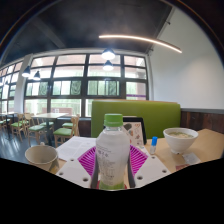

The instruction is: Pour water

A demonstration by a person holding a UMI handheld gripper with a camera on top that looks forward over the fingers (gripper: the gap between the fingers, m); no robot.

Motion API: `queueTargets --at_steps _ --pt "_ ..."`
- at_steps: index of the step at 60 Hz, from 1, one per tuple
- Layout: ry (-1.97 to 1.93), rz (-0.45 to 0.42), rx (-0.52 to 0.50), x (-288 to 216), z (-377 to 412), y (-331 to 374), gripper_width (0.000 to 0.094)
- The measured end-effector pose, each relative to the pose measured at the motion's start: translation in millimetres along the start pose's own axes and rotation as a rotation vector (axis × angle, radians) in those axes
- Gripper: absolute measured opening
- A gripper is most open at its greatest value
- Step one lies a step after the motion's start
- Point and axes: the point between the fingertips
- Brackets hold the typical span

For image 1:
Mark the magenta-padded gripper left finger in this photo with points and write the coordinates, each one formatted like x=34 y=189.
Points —
x=71 y=170

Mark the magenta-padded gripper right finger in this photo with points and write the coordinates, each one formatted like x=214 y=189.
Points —
x=150 y=168

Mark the clear green-capped drink bottle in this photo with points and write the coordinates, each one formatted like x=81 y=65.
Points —
x=112 y=156

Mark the small blue-capped white bottle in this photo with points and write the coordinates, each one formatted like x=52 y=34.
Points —
x=153 y=146

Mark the white printed paper sheet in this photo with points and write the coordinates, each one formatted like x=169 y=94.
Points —
x=75 y=146

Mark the reddish brown paper packet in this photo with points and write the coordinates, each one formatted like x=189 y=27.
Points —
x=181 y=167

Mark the beige paper cup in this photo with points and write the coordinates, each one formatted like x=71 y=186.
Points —
x=41 y=156

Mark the black-framed standing menu card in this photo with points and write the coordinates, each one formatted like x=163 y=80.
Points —
x=136 y=131

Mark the group of green-seated wooden chairs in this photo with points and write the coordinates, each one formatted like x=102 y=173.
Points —
x=63 y=131

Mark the white ceramic bowl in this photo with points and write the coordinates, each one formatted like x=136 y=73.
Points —
x=180 y=141

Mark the white paper packet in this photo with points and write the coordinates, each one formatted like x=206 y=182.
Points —
x=191 y=158

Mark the green upholstered bench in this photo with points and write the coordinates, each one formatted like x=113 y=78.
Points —
x=160 y=115

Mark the wooden dining table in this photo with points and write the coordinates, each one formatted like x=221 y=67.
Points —
x=48 y=115
x=6 y=115

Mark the group of dark pendant lamps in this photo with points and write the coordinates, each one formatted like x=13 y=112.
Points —
x=108 y=54

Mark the long curved linear ceiling light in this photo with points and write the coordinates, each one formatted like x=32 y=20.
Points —
x=143 y=39

